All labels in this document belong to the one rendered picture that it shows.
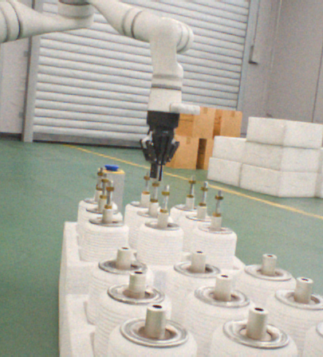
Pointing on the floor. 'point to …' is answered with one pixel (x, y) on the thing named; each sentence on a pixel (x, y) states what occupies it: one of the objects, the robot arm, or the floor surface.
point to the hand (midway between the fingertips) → (156, 172)
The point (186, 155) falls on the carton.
